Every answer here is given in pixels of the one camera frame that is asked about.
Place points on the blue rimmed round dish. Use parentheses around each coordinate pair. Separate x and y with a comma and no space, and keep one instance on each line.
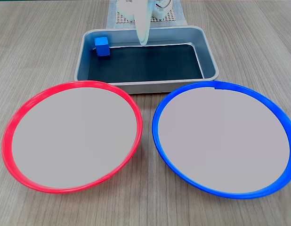
(223,141)

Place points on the white mesh anti-slip mat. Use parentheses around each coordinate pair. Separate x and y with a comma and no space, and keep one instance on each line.
(170,17)

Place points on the silver metal tray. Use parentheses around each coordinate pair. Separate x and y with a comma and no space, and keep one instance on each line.
(206,56)

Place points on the black tray liner mat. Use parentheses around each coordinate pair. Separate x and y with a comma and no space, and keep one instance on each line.
(145,63)

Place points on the blue cube block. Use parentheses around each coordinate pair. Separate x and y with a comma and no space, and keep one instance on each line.
(102,47)

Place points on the red rimmed round dish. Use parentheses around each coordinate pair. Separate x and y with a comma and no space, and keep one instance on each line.
(75,137)

